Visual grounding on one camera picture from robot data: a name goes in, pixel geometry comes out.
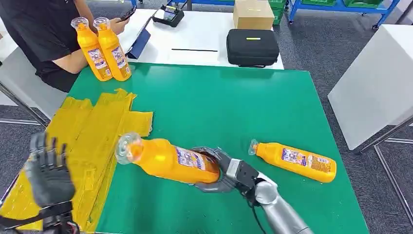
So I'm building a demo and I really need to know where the metal table leg frame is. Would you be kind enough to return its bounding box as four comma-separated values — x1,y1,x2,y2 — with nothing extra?
355,117,413,225

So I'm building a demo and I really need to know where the person's hand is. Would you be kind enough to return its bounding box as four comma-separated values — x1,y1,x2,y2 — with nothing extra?
110,18,130,36

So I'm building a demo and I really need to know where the black phone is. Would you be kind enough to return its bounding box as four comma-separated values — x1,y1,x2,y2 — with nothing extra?
120,6,137,22

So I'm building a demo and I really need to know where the black handheld controller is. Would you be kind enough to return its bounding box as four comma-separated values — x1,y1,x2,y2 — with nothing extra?
151,3,185,28

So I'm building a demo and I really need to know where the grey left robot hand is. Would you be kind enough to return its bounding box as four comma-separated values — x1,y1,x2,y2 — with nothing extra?
24,132,76,209

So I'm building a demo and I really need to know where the cardboard box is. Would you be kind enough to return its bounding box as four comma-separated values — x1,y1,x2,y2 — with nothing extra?
233,0,276,30

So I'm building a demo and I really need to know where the orange drink bottle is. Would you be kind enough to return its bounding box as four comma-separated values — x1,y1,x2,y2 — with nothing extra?
70,17,113,82
247,138,338,184
115,132,222,185
94,17,132,82

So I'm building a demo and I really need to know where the black carrying case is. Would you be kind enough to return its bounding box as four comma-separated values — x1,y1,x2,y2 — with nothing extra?
226,28,281,68

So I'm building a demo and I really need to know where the person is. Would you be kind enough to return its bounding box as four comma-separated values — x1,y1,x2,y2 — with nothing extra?
0,0,97,93

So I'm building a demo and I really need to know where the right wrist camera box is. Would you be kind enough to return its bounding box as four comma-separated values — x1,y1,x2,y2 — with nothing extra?
225,158,260,195

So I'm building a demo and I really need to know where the tablet with blue cover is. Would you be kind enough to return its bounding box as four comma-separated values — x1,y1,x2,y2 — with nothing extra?
125,9,162,60

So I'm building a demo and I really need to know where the green crate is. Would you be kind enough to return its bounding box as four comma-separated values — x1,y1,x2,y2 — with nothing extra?
269,0,286,26

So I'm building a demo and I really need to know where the green table mat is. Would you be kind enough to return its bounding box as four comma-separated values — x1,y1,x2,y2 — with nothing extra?
66,63,370,234

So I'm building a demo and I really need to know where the blue metal rack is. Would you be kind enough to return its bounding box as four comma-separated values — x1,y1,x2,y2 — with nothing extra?
288,0,401,30

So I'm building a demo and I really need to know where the white side table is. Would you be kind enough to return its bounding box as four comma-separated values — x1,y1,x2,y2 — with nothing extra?
328,24,413,151

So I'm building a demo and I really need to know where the yellow sheet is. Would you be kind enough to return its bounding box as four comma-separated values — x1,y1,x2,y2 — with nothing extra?
0,89,154,233

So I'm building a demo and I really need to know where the white bench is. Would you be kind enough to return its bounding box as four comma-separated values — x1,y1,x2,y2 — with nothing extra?
0,24,67,118

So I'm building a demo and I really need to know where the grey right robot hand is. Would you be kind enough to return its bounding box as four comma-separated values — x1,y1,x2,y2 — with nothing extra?
190,146,241,194

